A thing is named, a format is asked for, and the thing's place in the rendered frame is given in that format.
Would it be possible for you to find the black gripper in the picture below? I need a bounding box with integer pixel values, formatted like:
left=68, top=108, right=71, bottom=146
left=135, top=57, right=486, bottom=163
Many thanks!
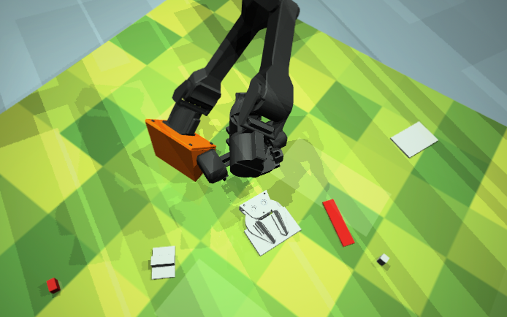
left=197, top=126, right=288, bottom=183

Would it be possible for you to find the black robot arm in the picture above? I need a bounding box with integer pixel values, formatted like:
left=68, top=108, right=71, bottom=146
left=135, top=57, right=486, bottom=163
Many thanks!
left=162, top=0, right=300, bottom=178

